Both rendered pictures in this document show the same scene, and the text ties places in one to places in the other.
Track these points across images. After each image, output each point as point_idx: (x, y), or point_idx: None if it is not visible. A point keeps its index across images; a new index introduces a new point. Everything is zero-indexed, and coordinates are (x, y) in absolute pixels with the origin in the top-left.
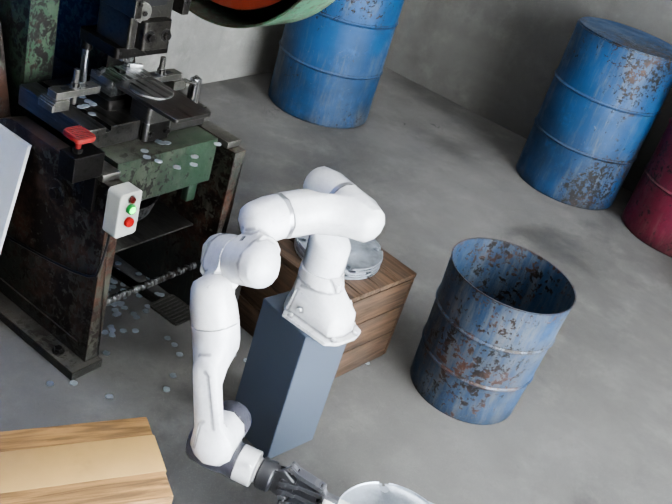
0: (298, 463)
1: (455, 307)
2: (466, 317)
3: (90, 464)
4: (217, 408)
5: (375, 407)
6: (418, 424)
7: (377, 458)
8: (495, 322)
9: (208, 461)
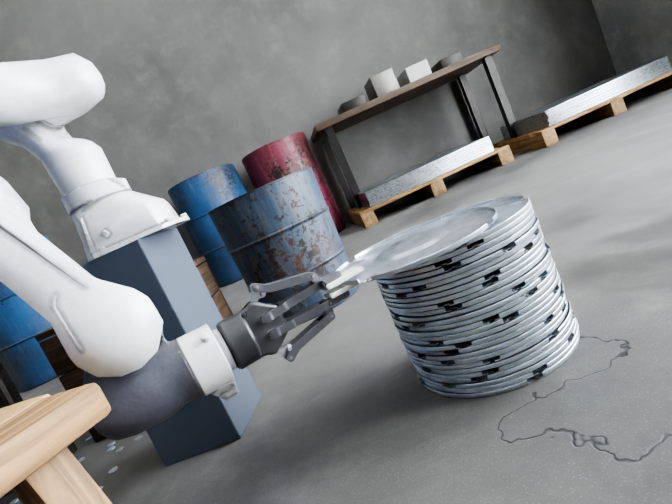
0: (271, 409)
1: (249, 227)
2: (263, 222)
3: None
4: (59, 254)
5: None
6: None
7: (323, 351)
8: (282, 201)
9: (128, 343)
